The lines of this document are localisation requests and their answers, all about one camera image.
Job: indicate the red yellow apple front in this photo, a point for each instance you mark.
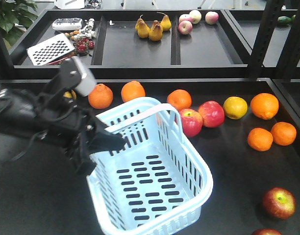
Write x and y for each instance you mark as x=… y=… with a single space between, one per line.
x=266 y=231

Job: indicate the small orange left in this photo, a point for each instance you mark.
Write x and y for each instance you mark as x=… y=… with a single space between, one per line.
x=260 y=139

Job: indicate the green avocado one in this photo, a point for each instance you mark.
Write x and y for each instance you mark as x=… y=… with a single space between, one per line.
x=282 y=20

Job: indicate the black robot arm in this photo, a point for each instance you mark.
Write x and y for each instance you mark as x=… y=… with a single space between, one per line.
x=17 y=116

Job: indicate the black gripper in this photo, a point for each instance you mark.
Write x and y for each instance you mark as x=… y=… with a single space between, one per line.
x=65 y=122

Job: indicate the black upper display tray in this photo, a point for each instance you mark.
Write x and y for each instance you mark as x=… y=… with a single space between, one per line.
x=210 y=51

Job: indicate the red yellow apple middle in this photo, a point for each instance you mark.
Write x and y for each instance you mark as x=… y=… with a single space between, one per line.
x=279 y=203

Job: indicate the wooden black produce stand left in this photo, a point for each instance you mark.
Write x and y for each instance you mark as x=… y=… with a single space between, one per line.
x=229 y=180

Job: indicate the orange back row right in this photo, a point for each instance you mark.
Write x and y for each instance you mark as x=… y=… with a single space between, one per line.
x=132 y=90

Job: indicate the orange behind red apples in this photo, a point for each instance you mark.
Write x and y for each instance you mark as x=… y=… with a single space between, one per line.
x=180 y=99

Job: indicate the brown pear two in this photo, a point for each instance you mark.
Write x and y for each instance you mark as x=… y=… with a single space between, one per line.
x=156 y=34

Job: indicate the small orange right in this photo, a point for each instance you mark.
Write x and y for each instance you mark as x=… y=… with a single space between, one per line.
x=283 y=133

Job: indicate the large red apple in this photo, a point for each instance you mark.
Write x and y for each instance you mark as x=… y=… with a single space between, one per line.
x=212 y=113
x=192 y=122

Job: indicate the light blue plastic basket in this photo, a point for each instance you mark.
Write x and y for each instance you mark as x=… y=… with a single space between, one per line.
x=158 y=182

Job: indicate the red yellow apple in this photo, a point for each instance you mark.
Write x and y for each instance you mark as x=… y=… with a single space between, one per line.
x=279 y=203
x=266 y=231

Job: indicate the orange row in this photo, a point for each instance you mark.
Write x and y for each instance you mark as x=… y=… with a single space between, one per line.
x=132 y=90
x=101 y=97

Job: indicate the small orange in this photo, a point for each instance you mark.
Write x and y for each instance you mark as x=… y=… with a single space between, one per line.
x=260 y=139
x=283 y=133

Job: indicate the yellow round citrus fruit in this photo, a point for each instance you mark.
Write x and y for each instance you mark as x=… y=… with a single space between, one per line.
x=235 y=107

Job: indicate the large red apple left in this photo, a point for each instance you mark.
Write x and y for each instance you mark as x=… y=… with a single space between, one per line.
x=192 y=122

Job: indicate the large orange with nub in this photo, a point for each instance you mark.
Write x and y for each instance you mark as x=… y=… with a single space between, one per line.
x=264 y=106

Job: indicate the brown pear four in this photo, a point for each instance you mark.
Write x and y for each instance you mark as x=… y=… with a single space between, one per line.
x=165 y=22

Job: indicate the white perforated grater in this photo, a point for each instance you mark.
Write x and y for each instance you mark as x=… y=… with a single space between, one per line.
x=50 y=50

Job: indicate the potted green plant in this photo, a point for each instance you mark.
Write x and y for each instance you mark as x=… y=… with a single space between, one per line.
x=15 y=17

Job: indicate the orange back row left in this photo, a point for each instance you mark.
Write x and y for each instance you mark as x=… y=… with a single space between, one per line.
x=101 y=97

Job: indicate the pale pink apple upper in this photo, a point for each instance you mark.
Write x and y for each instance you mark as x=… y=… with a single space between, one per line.
x=196 y=16

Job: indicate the brown pear one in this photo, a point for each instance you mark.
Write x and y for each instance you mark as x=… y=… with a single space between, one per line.
x=142 y=28

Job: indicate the pink apple upper tray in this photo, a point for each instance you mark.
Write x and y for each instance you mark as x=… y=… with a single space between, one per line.
x=185 y=27

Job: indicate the pink apple behind post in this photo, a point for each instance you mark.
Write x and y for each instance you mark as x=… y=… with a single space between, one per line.
x=211 y=17

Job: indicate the yellow-green pear-apple front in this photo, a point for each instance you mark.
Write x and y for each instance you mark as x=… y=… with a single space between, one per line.
x=70 y=94

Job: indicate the large red apple right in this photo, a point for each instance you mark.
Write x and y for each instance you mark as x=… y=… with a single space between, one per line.
x=212 y=113

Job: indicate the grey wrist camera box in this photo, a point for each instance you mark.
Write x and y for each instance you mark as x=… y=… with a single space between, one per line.
x=87 y=80

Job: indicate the black shelf upright post right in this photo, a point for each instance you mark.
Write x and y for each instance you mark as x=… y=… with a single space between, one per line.
x=290 y=55

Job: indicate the black shelf upright post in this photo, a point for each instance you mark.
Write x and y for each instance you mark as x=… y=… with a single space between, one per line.
x=290 y=55
x=268 y=22

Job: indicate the brown pear three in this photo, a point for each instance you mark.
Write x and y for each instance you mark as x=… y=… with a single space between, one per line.
x=155 y=22

